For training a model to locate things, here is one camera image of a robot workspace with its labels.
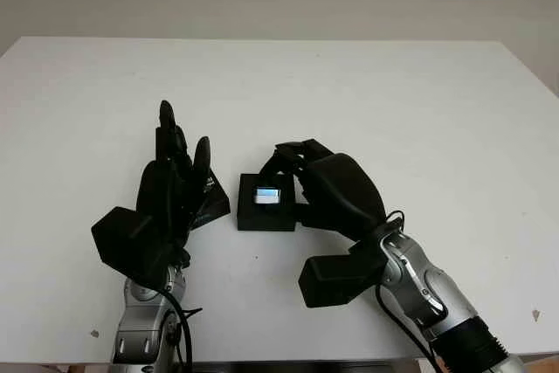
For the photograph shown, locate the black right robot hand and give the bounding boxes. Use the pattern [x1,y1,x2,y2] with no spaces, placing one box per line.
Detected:
[259,139,390,245]

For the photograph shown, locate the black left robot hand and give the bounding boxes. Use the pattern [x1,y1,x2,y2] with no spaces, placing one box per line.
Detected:
[135,100,215,269]

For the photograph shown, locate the black RealSense box lid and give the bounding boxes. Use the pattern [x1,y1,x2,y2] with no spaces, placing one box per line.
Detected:
[187,167,231,230]

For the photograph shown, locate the small silver camera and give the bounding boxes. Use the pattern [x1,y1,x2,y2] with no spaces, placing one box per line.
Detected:
[252,186,280,207]

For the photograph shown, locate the black box base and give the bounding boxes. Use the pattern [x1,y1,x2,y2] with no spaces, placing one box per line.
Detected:
[238,173,302,232]

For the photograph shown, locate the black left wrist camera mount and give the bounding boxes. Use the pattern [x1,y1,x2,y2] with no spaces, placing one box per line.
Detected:
[90,205,169,282]

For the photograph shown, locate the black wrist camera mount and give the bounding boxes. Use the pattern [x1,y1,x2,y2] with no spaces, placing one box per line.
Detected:
[298,241,390,309]
[90,205,169,282]

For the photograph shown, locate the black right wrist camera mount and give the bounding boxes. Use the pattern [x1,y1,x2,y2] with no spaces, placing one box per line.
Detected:
[298,241,390,309]

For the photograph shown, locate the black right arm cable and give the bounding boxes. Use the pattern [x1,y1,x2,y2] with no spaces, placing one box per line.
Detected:
[374,210,442,373]

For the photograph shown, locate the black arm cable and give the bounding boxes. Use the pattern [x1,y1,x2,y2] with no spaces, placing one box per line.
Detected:
[374,210,442,373]
[165,289,203,365]

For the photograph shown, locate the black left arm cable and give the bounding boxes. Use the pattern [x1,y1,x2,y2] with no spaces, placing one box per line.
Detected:
[165,289,203,365]

